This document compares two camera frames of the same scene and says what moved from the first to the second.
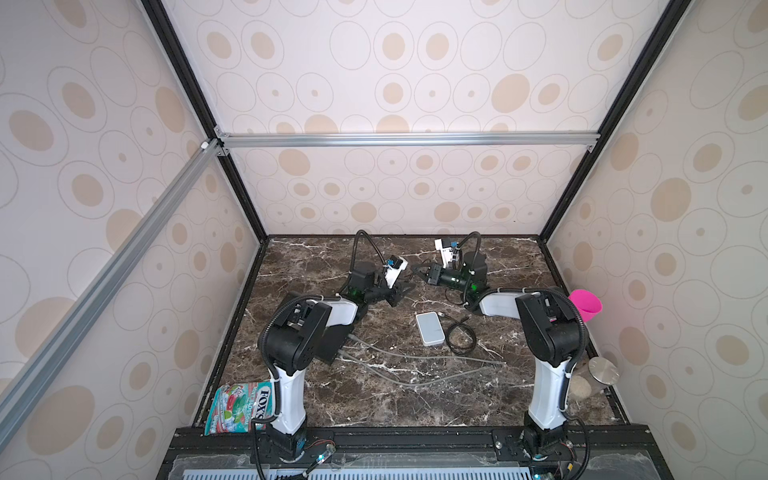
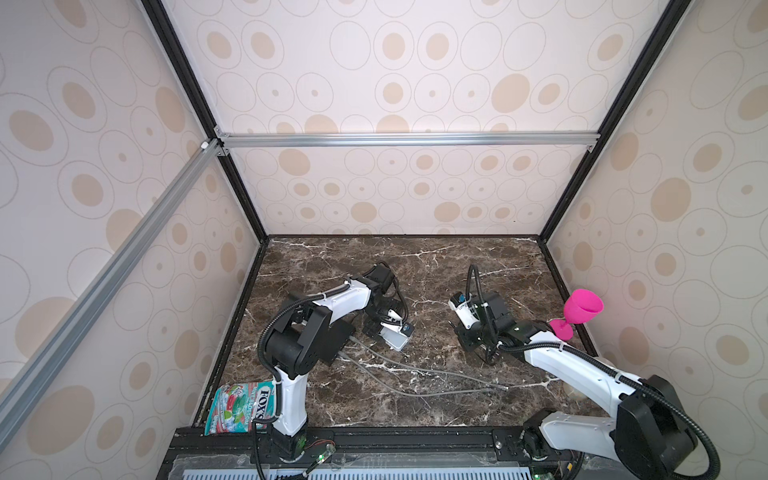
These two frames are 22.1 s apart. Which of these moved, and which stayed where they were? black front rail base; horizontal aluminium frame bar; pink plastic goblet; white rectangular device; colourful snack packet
Moved: white rectangular device
Stayed: pink plastic goblet; horizontal aluminium frame bar; black front rail base; colourful snack packet
